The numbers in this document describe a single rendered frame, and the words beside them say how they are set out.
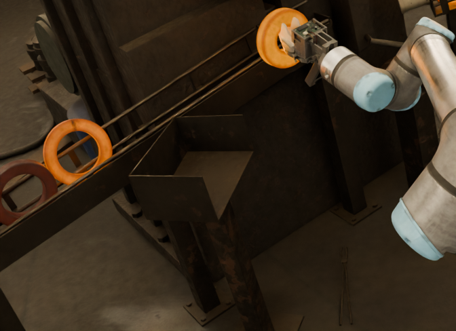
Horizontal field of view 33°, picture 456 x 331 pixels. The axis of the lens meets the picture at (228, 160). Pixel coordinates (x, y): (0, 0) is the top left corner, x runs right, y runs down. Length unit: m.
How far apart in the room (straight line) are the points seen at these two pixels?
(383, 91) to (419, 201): 0.49
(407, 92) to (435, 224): 0.59
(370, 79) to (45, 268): 1.65
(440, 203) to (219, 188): 0.73
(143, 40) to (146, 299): 0.92
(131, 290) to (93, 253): 0.32
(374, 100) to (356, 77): 0.06
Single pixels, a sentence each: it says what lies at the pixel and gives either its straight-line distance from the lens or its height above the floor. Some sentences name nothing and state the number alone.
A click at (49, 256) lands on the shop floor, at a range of 3.03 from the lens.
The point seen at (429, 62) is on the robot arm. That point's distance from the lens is 1.65.
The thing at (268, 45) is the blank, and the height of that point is 0.84.
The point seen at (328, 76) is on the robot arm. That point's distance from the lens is 1.81.
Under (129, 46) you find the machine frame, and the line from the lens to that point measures 2.14.
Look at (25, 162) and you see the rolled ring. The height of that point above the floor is 0.75.
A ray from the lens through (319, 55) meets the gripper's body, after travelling 1.86.
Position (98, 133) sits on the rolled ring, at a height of 0.72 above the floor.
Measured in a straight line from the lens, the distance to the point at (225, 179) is 1.92.
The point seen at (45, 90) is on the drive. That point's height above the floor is 0.25.
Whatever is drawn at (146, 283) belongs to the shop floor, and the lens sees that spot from 2.68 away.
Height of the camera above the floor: 1.63
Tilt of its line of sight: 31 degrees down
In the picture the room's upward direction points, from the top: 19 degrees counter-clockwise
